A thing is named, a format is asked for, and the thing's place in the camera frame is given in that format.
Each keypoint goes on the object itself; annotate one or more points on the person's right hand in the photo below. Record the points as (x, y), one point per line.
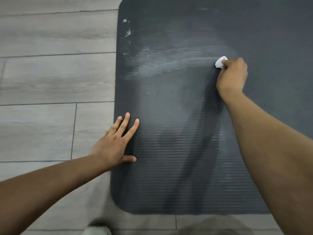
(231, 78)

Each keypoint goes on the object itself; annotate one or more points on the person's left hand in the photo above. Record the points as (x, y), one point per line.
(112, 146)

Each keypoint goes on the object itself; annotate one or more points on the white tissue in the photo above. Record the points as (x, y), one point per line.
(220, 62)

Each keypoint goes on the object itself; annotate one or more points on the dark grey yoga mat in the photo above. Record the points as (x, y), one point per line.
(171, 119)

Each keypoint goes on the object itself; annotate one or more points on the person's left forearm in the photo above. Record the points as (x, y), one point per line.
(41, 190)

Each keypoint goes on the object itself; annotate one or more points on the person's right forearm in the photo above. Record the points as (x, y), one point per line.
(276, 156)

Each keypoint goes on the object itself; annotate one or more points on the grey shoe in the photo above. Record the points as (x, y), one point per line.
(96, 231)

